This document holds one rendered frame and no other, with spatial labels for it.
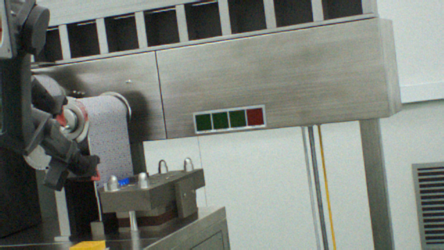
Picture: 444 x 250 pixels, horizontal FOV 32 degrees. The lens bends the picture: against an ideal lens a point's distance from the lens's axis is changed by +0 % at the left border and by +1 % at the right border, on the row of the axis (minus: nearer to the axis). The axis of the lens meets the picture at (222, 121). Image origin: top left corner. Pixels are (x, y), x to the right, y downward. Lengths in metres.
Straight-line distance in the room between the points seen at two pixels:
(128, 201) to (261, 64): 0.60
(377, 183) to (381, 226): 0.14
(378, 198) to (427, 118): 2.17
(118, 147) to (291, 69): 0.60
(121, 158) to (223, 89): 0.39
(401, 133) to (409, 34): 0.59
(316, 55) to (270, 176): 2.63
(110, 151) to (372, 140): 0.84
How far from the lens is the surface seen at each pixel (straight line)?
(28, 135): 1.68
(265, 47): 2.40
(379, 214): 2.53
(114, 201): 2.25
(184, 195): 2.35
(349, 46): 2.33
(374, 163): 2.51
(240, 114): 2.43
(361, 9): 2.40
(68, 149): 2.07
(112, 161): 2.42
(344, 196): 4.81
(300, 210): 4.90
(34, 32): 1.40
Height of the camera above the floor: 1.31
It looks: 3 degrees down
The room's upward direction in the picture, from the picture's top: 7 degrees counter-clockwise
